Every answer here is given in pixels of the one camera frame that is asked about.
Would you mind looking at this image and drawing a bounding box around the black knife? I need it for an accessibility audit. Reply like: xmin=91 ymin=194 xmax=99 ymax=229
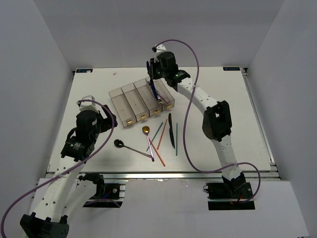
xmin=168 ymin=113 xmax=175 ymax=149

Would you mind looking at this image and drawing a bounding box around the blue table label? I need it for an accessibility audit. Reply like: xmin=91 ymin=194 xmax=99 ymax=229
xmin=223 ymin=66 xmax=240 ymax=71
xmin=76 ymin=68 xmax=93 ymax=73

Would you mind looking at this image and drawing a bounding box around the aluminium table rail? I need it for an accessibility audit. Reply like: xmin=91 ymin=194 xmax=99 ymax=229
xmin=46 ymin=170 xmax=282 ymax=181

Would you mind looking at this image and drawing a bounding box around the teal chopstick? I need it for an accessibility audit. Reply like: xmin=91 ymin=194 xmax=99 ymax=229
xmin=175 ymin=123 xmax=178 ymax=156
xmin=150 ymin=122 xmax=163 ymax=142

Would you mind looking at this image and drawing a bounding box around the teal chopstick left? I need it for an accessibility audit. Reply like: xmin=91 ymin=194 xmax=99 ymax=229
xmin=150 ymin=122 xmax=163 ymax=142

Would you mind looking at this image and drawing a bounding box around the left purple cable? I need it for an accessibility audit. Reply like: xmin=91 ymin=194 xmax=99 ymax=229
xmin=0 ymin=99 xmax=115 ymax=238

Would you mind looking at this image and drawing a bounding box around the left blue table label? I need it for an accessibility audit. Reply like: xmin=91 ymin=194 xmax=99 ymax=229
xmin=76 ymin=68 xmax=93 ymax=73

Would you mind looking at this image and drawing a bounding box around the right blue table label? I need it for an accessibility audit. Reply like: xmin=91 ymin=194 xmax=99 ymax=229
xmin=223 ymin=66 xmax=240 ymax=71

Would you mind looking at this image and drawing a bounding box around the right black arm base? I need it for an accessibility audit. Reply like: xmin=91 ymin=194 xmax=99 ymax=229
xmin=203 ymin=182 xmax=255 ymax=211

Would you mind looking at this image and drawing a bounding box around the long orange chopstick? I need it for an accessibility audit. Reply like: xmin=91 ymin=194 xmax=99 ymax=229
xmin=150 ymin=140 xmax=166 ymax=167

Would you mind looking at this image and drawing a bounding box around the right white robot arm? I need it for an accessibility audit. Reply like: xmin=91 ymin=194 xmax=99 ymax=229
xmin=147 ymin=50 xmax=246 ymax=198

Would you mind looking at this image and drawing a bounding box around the teal chopstick right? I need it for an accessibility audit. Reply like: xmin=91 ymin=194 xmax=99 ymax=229
xmin=175 ymin=123 xmax=178 ymax=156

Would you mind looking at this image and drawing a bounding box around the black spoon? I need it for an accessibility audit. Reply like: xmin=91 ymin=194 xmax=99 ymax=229
xmin=114 ymin=139 xmax=151 ymax=158

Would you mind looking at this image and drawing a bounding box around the iridescent blue knife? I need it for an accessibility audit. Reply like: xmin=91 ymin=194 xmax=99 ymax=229
xmin=146 ymin=61 xmax=159 ymax=101

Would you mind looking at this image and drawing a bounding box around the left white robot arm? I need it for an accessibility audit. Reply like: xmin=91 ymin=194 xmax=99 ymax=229
xmin=20 ymin=102 xmax=117 ymax=238

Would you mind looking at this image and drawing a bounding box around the gold spoon purple handle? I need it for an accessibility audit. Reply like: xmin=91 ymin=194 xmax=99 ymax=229
xmin=142 ymin=126 xmax=155 ymax=162

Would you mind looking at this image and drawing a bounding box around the fork with pink handle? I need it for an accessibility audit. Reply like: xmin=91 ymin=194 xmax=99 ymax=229
xmin=156 ymin=90 xmax=170 ymax=104

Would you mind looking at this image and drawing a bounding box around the short orange chopstick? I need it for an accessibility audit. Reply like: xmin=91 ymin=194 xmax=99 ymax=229
xmin=157 ymin=119 xmax=168 ymax=149

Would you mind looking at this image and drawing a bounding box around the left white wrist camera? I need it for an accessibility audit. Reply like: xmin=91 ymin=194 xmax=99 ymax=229
xmin=76 ymin=95 xmax=99 ymax=113

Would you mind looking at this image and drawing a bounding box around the fork with dark handle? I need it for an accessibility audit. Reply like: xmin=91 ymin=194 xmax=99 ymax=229
xmin=148 ymin=80 xmax=162 ymax=104

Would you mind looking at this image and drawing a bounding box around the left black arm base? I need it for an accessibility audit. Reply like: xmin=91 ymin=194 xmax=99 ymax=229
xmin=78 ymin=173 xmax=125 ymax=208

